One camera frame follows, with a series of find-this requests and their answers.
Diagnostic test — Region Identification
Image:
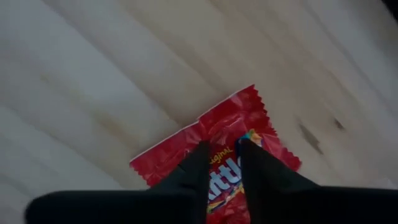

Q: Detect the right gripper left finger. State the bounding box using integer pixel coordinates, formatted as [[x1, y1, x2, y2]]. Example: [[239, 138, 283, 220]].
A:
[[24, 140, 213, 224]]

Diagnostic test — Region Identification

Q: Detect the red Skittles packet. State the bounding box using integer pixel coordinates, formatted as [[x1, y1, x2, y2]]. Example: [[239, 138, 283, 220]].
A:
[[129, 83, 302, 224]]

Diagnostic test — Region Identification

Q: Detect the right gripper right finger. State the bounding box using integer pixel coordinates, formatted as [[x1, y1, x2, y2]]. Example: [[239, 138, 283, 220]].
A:
[[235, 138, 398, 224]]

